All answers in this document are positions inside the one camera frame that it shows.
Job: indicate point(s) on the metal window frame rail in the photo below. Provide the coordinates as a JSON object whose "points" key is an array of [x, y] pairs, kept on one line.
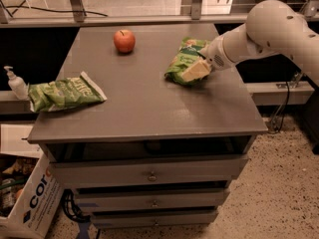
{"points": [[58, 13]]}

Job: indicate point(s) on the white pump bottle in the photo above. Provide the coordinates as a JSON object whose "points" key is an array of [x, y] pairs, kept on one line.
{"points": [[17, 84]]}

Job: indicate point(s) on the green kettle chip bag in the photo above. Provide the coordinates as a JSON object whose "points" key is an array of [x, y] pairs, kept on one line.
{"points": [[65, 94]]}

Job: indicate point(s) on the red apple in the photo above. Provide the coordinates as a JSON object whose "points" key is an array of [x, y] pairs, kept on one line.
{"points": [[124, 41]]}

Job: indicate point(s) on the green rice chip bag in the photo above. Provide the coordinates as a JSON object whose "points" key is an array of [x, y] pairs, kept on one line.
{"points": [[187, 55]]}

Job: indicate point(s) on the white cardboard box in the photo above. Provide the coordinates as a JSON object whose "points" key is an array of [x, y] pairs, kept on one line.
{"points": [[30, 194]]}

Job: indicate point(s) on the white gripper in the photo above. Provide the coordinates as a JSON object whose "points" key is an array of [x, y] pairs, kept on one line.
{"points": [[214, 55]]}

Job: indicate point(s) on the grey drawer cabinet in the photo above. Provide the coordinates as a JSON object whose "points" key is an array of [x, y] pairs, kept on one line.
{"points": [[153, 153]]}

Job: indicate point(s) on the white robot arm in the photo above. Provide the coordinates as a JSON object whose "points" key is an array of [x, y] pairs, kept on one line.
{"points": [[271, 28]]}

